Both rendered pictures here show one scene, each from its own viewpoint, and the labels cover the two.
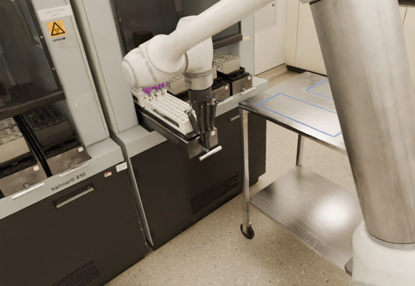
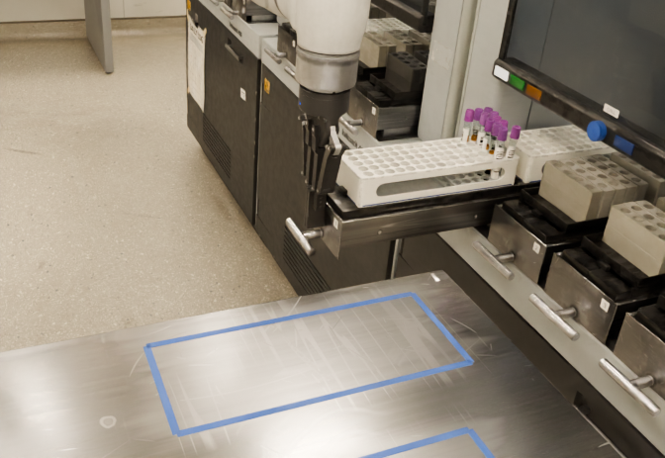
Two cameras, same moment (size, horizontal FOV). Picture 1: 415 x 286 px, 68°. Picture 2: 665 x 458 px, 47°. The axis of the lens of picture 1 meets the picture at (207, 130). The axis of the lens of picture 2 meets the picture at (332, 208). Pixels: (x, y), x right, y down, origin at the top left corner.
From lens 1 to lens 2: 1.52 m
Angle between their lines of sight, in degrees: 82
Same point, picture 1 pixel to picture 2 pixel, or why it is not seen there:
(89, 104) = (444, 72)
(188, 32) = not seen: outside the picture
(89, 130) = (428, 116)
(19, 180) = not seen: hidden behind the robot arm
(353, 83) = not seen: outside the picture
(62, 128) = (405, 73)
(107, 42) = not seen: outside the picture
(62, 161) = (358, 106)
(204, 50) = not seen: outside the picture
